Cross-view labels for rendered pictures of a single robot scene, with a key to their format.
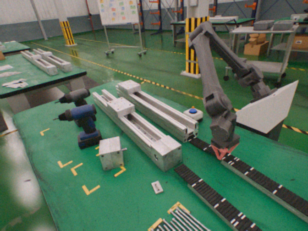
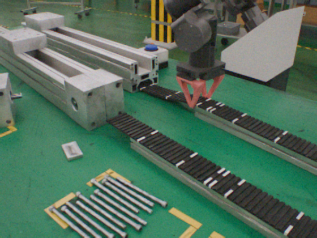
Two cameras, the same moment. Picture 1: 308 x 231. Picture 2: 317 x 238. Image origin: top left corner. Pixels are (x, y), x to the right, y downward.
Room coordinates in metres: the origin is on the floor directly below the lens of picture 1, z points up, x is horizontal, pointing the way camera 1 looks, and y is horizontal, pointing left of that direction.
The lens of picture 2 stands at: (-0.02, -0.05, 1.13)
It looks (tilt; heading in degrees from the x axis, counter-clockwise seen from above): 30 degrees down; 347
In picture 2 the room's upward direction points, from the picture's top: straight up
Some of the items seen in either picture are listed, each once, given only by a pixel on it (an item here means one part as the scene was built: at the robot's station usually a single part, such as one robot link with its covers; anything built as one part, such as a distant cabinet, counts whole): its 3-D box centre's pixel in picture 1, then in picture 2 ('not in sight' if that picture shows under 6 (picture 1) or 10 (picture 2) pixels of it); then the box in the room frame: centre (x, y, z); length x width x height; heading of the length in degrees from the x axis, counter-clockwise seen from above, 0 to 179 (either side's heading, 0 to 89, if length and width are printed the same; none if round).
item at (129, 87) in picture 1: (129, 88); (45, 24); (1.31, 0.15, 0.87); 0.16 x 0.11 x 0.07; 30
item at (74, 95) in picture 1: (76, 108); not in sight; (1.02, 0.45, 0.89); 0.20 x 0.08 x 0.22; 126
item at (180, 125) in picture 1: (148, 105); (74, 46); (1.09, 0.02, 0.82); 0.80 x 0.10 x 0.09; 30
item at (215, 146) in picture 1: (222, 149); (196, 86); (0.58, -0.27, 0.85); 0.07 x 0.07 x 0.09; 30
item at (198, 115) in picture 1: (191, 116); (149, 58); (0.92, -0.23, 0.81); 0.10 x 0.08 x 0.06; 120
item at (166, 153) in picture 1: (168, 151); (98, 96); (0.62, -0.05, 0.83); 0.12 x 0.09 x 0.10; 120
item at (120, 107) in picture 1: (120, 108); (22, 43); (1.00, 0.18, 0.87); 0.16 x 0.11 x 0.07; 30
